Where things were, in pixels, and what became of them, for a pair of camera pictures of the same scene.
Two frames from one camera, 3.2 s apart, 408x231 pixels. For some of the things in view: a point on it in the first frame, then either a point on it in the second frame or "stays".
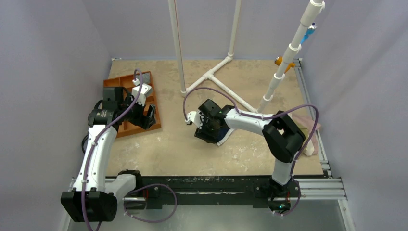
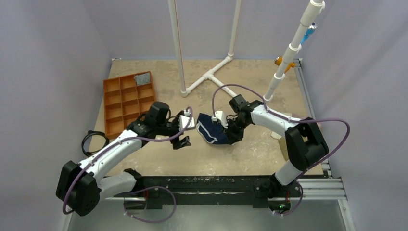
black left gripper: x=143 y=121 -> x=177 y=143
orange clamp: x=278 y=60 stays
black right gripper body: x=205 y=128 -> x=235 y=132
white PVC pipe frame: x=209 y=74 stays
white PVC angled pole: x=312 y=14 stays
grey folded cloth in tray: x=146 y=78 stays
